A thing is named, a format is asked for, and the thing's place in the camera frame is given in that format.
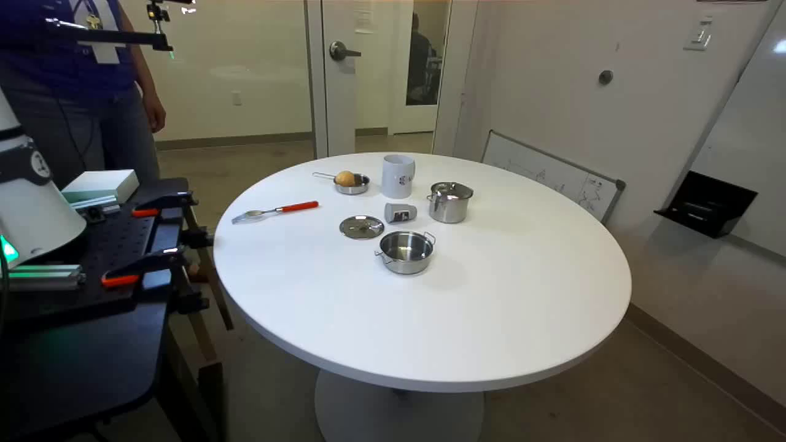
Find grey salt shaker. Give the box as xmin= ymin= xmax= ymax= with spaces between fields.
xmin=383 ymin=203 xmax=418 ymax=222

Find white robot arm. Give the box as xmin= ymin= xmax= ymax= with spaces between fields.
xmin=0 ymin=90 xmax=87 ymax=267

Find open steel pot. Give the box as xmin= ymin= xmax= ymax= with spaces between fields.
xmin=377 ymin=231 xmax=436 ymax=274

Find round steel pot lid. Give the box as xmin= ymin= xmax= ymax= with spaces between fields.
xmin=340 ymin=214 xmax=385 ymax=237

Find small steel bowl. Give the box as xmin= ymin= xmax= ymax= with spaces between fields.
xmin=334 ymin=175 xmax=371 ymax=197

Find round white table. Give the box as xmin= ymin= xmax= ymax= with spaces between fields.
xmin=212 ymin=149 xmax=633 ymax=442

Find lidded small steel pot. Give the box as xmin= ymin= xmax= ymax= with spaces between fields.
xmin=431 ymin=182 xmax=474 ymax=222

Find orange ball in bowl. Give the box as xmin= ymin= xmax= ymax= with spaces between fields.
xmin=334 ymin=172 xmax=362 ymax=186

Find leaning whiteboard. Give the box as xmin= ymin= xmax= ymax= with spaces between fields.
xmin=483 ymin=129 xmax=627 ymax=221

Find white door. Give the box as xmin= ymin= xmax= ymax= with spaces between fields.
xmin=302 ymin=0 xmax=454 ymax=160

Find white box on cart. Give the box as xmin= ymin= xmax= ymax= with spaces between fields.
xmin=62 ymin=168 xmax=140 ymax=203

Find person in purple shirt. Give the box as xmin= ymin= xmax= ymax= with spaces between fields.
xmin=0 ymin=0 xmax=167 ymax=186

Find black robot cart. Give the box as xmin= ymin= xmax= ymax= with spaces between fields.
xmin=0 ymin=179 xmax=227 ymax=442

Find red handled spoon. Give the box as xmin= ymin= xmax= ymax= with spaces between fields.
xmin=231 ymin=200 xmax=319 ymax=222

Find black wall tray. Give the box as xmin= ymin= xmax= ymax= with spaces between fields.
xmin=659 ymin=172 xmax=756 ymax=237

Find black camera boom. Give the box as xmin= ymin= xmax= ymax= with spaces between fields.
xmin=44 ymin=0 xmax=196 ymax=51

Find white wall switch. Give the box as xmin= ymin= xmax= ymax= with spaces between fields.
xmin=685 ymin=19 xmax=713 ymax=51

